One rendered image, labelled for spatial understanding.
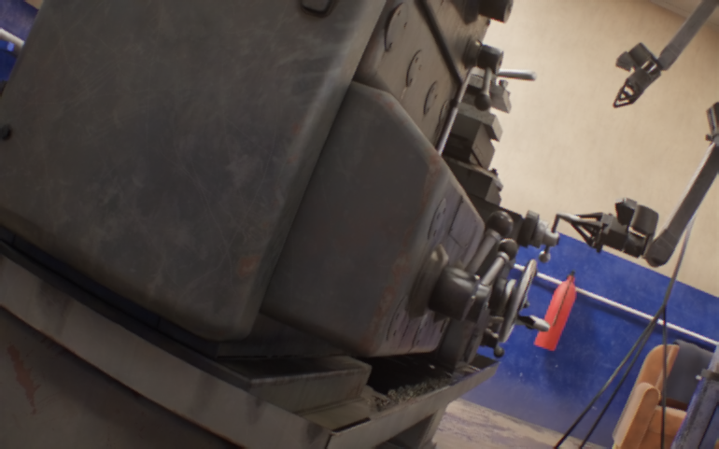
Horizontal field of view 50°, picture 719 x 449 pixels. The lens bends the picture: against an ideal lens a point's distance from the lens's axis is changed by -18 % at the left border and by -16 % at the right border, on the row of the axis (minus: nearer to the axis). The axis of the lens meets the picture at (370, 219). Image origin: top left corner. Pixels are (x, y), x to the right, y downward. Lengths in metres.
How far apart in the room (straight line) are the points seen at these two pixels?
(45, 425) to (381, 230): 0.52
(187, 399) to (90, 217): 0.24
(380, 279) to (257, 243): 0.15
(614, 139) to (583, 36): 0.84
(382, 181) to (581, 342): 5.33
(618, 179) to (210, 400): 5.58
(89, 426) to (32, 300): 0.18
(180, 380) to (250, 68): 0.35
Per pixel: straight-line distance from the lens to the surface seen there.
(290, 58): 0.96
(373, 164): 1.02
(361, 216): 1.01
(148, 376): 1.01
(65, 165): 1.06
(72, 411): 1.11
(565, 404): 6.31
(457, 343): 1.99
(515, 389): 6.30
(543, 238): 2.17
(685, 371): 5.89
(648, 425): 5.60
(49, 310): 1.09
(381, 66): 1.10
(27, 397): 1.16
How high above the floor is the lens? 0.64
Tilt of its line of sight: 3 degrees up
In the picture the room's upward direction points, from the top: 22 degrees clockwise
